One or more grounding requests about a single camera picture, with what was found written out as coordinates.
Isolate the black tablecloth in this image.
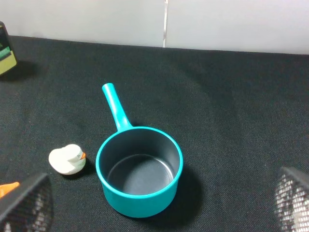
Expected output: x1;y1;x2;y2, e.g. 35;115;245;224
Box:
0;37;309;232

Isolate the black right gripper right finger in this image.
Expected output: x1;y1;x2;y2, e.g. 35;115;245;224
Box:
274;167;309;232

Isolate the teal saucepan with handle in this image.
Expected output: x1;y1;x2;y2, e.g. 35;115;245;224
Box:
95;83;183;218

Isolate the white rubber duck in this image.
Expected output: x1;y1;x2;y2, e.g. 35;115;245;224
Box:
48;144;86;175

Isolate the dark pump soap bottle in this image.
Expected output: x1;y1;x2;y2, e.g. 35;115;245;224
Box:
0;22;17;75

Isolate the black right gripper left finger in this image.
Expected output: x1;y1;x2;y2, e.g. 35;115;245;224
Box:
0;173;54;232

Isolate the orange toy piece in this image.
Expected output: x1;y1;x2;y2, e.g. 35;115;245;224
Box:
0;182;20;198

